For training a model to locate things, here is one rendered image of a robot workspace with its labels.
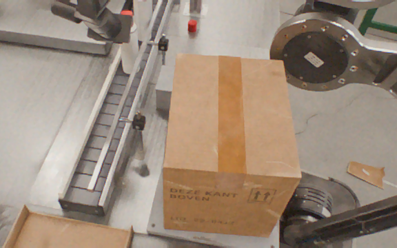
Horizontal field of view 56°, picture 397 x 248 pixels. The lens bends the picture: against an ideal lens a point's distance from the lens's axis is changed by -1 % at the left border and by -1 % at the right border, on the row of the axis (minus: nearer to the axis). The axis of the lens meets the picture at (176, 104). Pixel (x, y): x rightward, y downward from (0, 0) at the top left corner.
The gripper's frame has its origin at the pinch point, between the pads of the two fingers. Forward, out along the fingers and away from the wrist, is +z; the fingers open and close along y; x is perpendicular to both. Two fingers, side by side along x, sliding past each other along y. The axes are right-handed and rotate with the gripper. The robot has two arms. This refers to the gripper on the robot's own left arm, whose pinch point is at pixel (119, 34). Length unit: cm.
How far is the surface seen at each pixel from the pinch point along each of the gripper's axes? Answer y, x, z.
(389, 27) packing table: -131, -56, 164
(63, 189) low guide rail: 3.6, 38.5, -12.9
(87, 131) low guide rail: 3.8, 25.9, -2.2
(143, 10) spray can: -1.1, -11.2, 17.7
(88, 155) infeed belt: 2.4, 31.6, -2.5
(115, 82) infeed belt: 3.3, 11.8, 14.3
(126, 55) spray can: 0.2, 3.9, 10.8
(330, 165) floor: -90, 35, 111
